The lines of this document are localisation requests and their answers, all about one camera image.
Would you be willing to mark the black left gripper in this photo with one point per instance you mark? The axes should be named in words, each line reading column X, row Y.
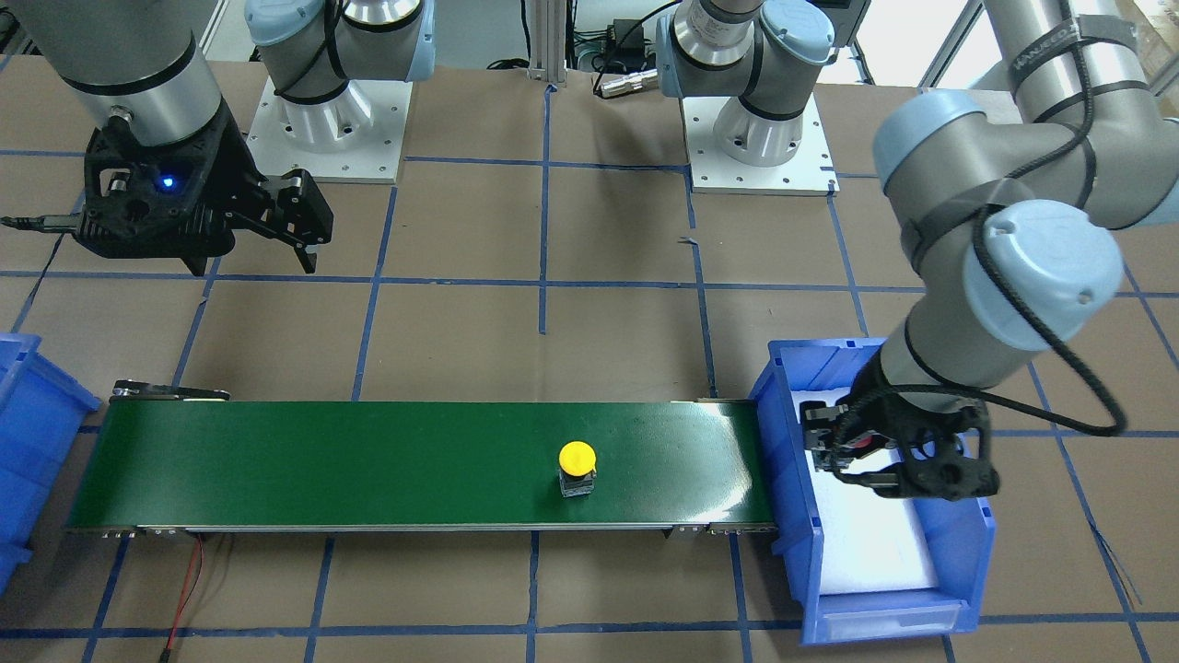
column 869, row 425

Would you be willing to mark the blue bin with buttons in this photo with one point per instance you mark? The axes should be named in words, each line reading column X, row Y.
column 959, row 534

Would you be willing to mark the white foam pad source bin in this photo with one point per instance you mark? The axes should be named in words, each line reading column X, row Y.
column 846, row 539

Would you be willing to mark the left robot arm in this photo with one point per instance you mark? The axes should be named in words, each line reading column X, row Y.
column 1012, row 229

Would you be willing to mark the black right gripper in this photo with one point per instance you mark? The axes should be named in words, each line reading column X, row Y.
column 242, row 191

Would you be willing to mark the yellow push button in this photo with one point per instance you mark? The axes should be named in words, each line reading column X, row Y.
column 576, row 463

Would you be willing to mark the aluminium profile post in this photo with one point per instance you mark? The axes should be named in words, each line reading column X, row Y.
column 548, row 26

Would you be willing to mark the black power adapter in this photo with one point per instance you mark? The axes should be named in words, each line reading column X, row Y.
column 625, row 38

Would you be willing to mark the red push button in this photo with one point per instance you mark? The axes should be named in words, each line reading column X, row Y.
column 867, row 444

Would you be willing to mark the green conveyor belt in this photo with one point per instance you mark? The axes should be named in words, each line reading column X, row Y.
column 383, row 466

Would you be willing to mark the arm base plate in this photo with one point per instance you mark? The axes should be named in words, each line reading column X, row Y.
column 734, row 152
column 355, row 138

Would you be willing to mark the blue empty bin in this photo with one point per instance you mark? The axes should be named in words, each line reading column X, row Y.
column 42, row 406

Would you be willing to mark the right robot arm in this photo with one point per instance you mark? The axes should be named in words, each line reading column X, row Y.
column 168, row 64

